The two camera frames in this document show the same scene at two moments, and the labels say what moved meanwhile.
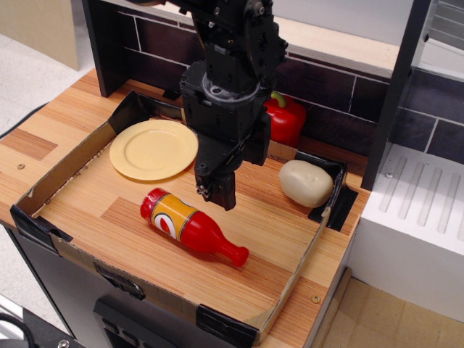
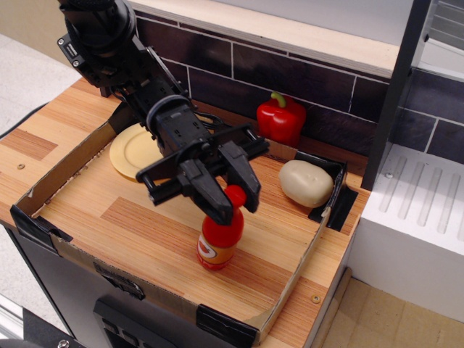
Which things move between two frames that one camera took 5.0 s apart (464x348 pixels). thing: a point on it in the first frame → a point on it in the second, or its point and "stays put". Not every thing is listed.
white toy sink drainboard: x=410 y=237 stays put
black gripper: x=228 y=133 → x=182 y=135
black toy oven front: x=129 y=322 stays put
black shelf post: x=396 y=93 stays put
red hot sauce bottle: x=192 y=228 → x=217 y=242
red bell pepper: x=288 y=118 stays put
